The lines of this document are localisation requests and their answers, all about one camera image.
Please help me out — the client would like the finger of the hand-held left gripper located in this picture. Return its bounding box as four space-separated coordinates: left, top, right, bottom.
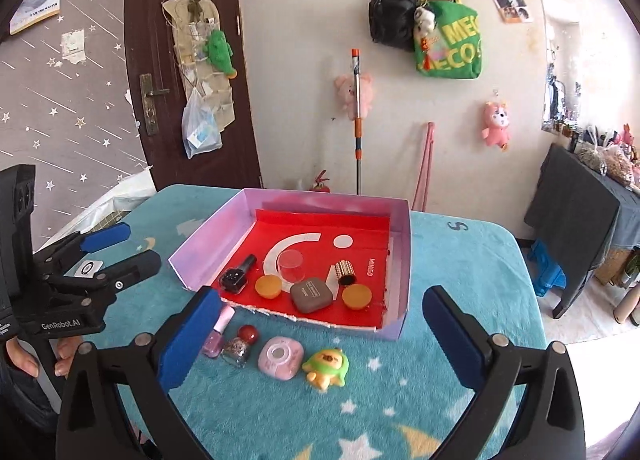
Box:
50 250 162 313
34 222 132 281

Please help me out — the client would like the green dinosaur plush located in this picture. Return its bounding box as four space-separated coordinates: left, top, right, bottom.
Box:
202 30 238 79

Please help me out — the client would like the white plastic sheet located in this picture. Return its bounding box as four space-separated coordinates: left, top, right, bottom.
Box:
75 167 156 241

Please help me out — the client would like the blue plastic stool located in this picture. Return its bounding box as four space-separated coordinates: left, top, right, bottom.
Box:
529 239 568 297

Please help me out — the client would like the green yellow toy figure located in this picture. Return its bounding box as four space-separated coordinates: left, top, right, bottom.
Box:
303 348 350 392

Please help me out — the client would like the black nail polish bottle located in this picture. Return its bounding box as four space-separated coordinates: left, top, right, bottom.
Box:
220 254 258 291

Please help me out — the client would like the teal printed blanket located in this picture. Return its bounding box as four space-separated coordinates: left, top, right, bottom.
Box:
95 184 547 460

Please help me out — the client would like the black cloth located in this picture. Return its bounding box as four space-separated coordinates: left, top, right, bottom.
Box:
524 142 621 319

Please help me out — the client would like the clear plastic cup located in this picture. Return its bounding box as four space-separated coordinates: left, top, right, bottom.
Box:
277 249 305 281

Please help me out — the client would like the pale wall poster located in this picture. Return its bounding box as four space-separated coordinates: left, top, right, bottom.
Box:
10 0 61 35

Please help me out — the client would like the dark brown door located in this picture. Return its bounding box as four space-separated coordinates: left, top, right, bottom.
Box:
123 0 263 191

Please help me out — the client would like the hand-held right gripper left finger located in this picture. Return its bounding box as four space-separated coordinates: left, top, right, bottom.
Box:
55 285 223 460

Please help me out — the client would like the pink folding stick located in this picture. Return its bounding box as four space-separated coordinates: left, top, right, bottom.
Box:
412 122 436 212

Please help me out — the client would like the green tote bag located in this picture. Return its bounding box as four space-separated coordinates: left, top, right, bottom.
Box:
413 0 484 79

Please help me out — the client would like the pink pig plush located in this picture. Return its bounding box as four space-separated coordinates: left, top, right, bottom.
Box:
334 72 375 121

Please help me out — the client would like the brown eye shadow case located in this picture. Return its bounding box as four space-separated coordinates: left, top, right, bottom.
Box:
290 280 332 313

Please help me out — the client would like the beige hanging organizer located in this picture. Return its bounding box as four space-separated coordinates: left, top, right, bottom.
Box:
161 0 236 133

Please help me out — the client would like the pink round compact case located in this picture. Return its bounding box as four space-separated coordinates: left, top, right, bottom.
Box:
258 336 304 381

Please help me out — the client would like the pink fox plush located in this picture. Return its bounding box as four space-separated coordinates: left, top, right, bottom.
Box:
481 100 512 152

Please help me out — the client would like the white plush keychain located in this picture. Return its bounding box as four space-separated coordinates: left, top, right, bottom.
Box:
413 6 437 38

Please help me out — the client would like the gold studded tube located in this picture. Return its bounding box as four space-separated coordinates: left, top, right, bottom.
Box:
334 260 357 287

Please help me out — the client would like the clear plastic bag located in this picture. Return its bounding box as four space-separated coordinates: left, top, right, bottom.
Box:
181 87 223 159

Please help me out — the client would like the metal door handle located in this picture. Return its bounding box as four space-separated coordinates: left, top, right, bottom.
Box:
139 73 171 137

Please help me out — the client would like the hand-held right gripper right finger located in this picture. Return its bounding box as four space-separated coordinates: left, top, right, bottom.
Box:
422 285 587 460

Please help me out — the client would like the pink nail polish bottle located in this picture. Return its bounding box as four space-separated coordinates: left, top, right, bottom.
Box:
201 305 236 358

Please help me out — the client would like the purple cardboard box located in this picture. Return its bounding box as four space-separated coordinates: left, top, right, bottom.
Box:
167 187 413 342

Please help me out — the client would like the amber round jar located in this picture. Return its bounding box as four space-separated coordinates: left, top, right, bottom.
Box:
342 285 373 309
255 275 282 298

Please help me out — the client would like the person's left hand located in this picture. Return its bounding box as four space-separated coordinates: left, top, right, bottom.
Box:
4 337 81 381

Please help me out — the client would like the glitter nail polish bottle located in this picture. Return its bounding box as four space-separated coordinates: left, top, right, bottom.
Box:
221 324 260 367

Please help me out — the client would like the wall mirror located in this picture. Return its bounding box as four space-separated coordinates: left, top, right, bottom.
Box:
539 0 583 133

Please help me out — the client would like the black backpack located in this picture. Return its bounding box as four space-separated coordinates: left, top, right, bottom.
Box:
368 0 418 51

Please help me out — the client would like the mop pole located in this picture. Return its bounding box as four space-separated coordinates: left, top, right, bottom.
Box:
351 48 363 195

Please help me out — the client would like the blue grey tablecloth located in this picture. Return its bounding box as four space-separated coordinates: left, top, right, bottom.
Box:
600 175 640 261

